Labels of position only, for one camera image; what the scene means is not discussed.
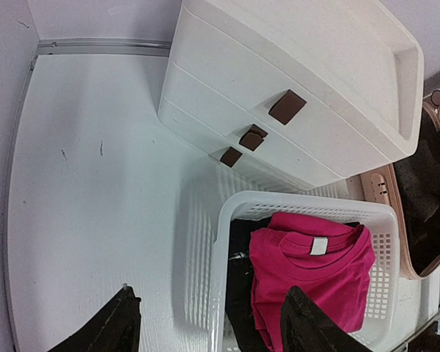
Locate white tall plastic bin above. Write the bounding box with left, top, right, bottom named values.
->
left=158, top=1, right=424, bottom=191

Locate white perforated plastic basket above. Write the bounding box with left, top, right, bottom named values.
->
left=209, top=191, right=400, bottom=351

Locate red garment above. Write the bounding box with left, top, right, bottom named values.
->
left=249, top=213, right=375, bottom=351

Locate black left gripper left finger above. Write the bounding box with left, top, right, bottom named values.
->
left=52, top=285, right=141, bottom=352

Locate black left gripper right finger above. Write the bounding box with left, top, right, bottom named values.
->
left=280, top=286, right=363, bottom=352

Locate black clothes stack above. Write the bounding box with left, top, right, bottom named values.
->
left=225, top=216, right=360, bottom=351

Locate grey dotted folded garment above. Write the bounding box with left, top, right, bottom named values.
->
left=393, top=143, right=440, bottom=228

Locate beige hard-shell suitcase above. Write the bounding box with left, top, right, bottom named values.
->
left=360, top=90, right=440, bottom=279

